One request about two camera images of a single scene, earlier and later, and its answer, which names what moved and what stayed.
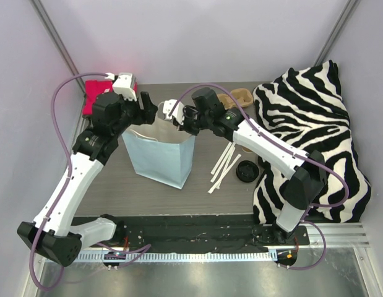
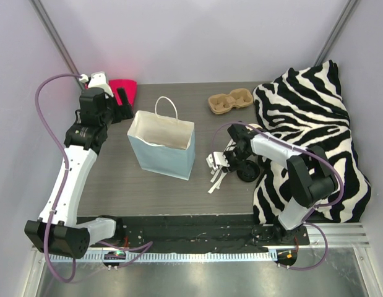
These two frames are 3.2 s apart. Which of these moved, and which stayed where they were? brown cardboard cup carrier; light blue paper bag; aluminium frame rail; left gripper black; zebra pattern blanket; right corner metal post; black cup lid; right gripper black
Moved: right gripper black; light blue paper bag; left gripper black
Stayed: aluminium frame rail; brown cardboard cup carrier; black cup lid; zebra pattern blanket; right corner metal post
